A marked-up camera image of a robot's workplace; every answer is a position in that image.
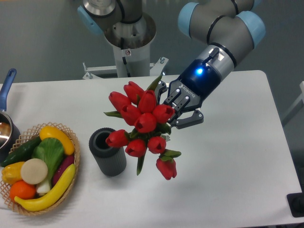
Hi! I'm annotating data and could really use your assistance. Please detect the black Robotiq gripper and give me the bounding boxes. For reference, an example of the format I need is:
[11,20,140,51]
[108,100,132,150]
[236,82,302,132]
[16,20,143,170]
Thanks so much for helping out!
[154,59,221,129]

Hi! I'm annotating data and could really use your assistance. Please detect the black device at table edge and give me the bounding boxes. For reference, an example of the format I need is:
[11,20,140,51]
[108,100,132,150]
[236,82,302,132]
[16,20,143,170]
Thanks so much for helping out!
[287,192,304,218]

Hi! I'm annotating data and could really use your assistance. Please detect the yellow bell pepper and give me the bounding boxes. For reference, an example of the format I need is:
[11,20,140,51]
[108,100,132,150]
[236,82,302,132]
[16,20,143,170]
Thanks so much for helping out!
[1,161,25,185]

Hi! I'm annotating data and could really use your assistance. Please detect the orange fruit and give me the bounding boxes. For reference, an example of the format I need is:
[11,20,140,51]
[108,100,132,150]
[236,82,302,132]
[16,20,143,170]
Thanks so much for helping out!
[9,180,36,202]

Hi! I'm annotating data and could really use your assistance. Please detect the woven wicker basket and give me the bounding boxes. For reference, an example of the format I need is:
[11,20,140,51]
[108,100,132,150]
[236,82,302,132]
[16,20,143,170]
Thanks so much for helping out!
[0,122,80,216]

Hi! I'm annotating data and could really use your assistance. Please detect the purple sweet potato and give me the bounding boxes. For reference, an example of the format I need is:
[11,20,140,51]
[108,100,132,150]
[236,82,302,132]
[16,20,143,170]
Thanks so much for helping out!
[52,155,74,186]

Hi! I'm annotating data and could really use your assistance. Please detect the green cucumber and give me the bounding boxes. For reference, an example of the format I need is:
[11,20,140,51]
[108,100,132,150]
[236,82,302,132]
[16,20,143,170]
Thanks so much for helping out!
[0,136,41,167]

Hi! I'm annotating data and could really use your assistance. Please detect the red tulip bouquet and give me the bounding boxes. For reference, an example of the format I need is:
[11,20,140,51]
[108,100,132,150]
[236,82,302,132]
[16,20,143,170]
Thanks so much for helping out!
[105,76,181,180]

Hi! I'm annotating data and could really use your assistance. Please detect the green bok choy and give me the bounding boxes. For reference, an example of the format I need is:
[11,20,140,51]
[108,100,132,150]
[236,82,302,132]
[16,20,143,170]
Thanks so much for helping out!
[31,138,64,196]

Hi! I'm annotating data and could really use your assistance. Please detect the dark grey ribbed vase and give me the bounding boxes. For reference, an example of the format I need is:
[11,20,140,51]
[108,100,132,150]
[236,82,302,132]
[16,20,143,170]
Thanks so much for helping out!
[89,128,127,177]

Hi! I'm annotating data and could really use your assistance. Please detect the yellow banana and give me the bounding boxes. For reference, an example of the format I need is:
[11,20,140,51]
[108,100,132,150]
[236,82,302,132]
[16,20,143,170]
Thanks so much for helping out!
[14,164,76,212]

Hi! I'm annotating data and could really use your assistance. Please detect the white frame at right edge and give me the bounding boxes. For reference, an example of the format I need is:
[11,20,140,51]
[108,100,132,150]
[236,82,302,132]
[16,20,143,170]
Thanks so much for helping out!
[281,81,304,127]

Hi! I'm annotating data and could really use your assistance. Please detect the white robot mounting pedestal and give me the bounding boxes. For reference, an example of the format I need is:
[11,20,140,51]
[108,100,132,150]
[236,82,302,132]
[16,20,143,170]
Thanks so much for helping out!
[83,44,169,79]

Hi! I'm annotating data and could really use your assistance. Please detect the blue handled saucepan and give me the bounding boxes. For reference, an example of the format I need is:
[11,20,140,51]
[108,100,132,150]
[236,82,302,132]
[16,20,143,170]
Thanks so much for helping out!
[0,68,20,162]

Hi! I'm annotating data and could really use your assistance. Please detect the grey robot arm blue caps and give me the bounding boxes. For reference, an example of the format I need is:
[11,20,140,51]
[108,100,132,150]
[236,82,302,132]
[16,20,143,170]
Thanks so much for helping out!
[77,0,266,130]

